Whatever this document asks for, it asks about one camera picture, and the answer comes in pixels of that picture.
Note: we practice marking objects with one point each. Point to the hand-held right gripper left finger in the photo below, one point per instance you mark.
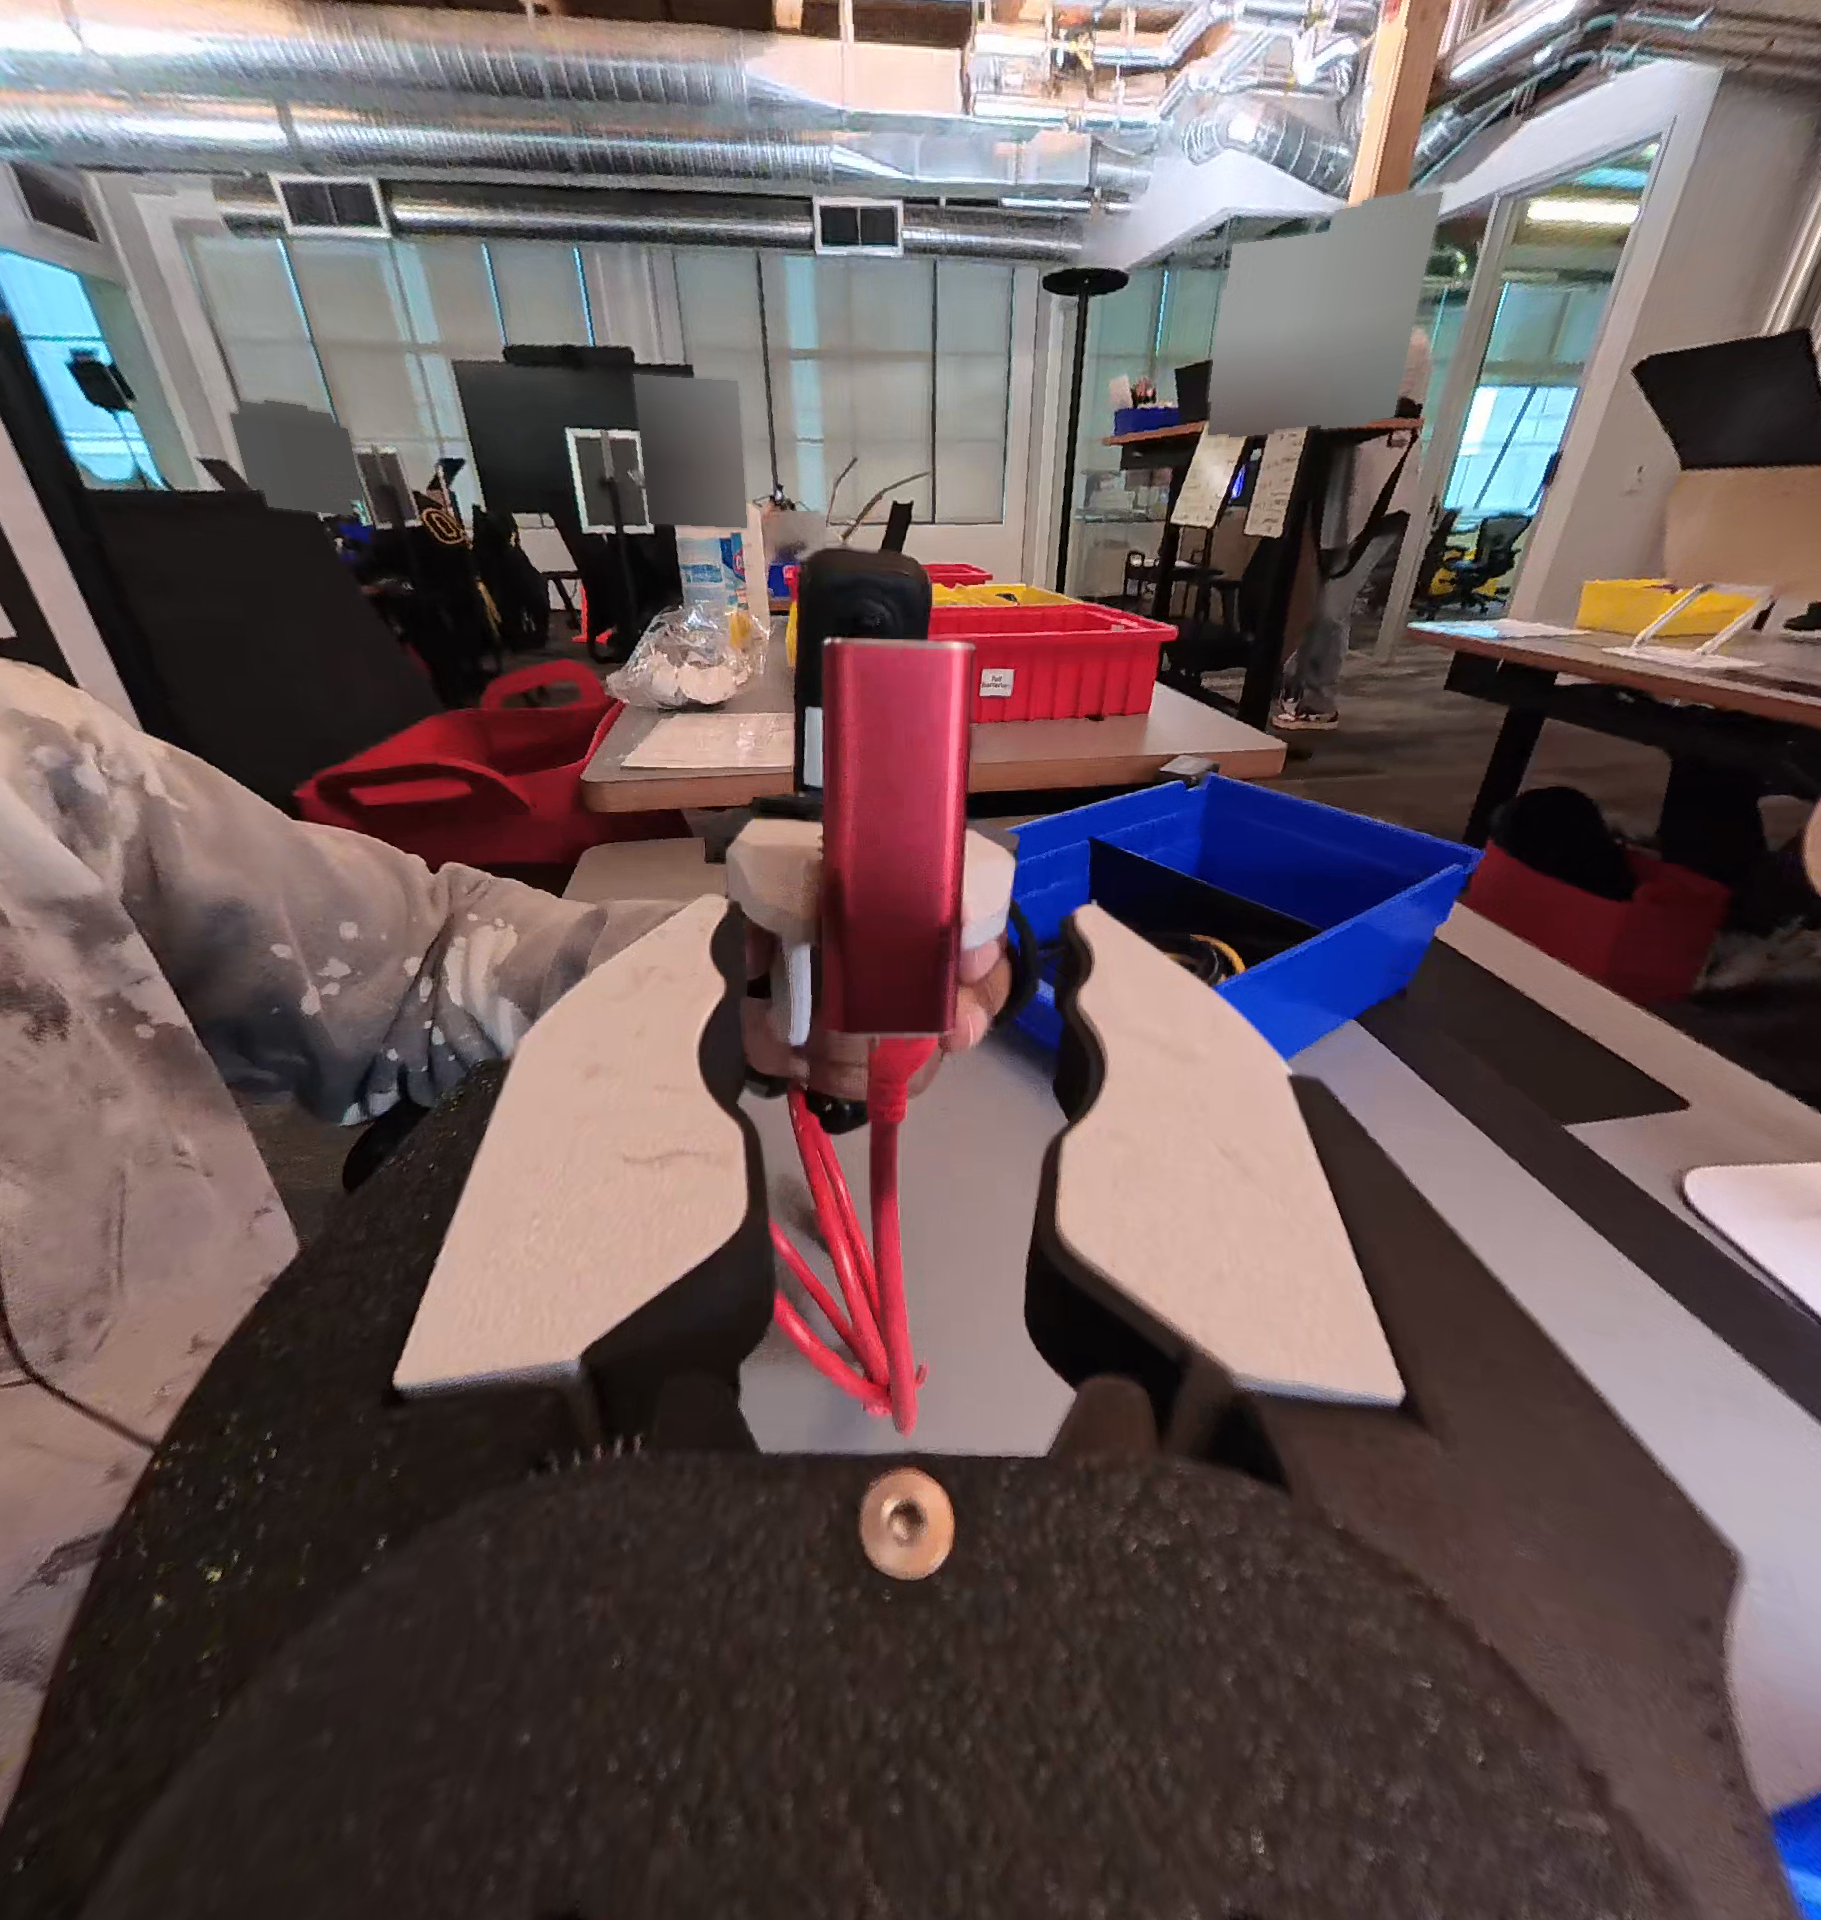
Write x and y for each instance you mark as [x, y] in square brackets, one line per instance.
[596, 1172]

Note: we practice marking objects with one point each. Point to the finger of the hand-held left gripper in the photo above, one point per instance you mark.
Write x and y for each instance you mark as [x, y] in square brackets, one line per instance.
[991, 892]
[791, 872]

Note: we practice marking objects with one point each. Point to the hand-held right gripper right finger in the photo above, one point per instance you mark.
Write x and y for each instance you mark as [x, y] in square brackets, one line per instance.
[1212, 1186]

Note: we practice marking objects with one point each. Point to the red ethernet splitter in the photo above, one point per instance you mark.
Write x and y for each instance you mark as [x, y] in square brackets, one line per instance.
[896, 842]

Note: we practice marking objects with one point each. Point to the blue bin with black divider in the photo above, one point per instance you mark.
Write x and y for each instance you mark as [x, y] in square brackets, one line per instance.
[1346, 901]

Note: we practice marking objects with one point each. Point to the person's left forearm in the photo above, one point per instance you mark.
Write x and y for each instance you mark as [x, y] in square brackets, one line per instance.
[327, 932]

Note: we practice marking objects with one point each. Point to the person's left hand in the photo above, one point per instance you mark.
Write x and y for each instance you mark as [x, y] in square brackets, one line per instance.
[852, 1069]

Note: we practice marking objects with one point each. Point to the plastic wipes bottle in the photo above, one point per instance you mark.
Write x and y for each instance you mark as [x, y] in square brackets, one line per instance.
[712, 566]

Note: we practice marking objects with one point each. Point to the wooden top table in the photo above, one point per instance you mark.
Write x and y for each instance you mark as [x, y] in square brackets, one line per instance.
[1121, 752]
[1601, 668]

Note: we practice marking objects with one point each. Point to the red plastic bin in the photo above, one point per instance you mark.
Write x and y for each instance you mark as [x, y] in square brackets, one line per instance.
[1052, 661]

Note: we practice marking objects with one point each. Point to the black floor lamp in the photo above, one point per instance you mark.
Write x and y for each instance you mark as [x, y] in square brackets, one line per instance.
[1079, 422]

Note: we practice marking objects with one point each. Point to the red bucket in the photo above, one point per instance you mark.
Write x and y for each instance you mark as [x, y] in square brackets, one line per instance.
[461, 782]

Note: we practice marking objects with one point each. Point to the black monitor screen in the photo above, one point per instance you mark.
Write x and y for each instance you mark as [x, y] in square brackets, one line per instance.
[537, 427]

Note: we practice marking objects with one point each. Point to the black standing desk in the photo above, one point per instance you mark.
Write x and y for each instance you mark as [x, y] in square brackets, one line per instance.
[1242, 496]

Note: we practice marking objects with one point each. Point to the red floor bin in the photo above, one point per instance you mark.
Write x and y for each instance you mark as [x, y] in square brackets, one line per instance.
[1617, 937]

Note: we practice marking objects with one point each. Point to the black bag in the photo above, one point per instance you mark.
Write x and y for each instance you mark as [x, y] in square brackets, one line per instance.
[1562, 842]

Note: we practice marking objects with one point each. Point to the person's grey patterned hoodie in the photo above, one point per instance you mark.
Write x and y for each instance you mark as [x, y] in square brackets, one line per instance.
[86, 1276]

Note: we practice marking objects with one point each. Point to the black partition panel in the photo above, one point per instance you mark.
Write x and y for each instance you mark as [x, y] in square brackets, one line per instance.
[251, 631]

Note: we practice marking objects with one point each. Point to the black framed marker board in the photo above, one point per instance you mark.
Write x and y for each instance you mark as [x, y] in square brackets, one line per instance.
[10, 496]

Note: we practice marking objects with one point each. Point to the black panel wooden stand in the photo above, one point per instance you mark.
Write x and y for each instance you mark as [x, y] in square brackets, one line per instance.
[1743, 407]

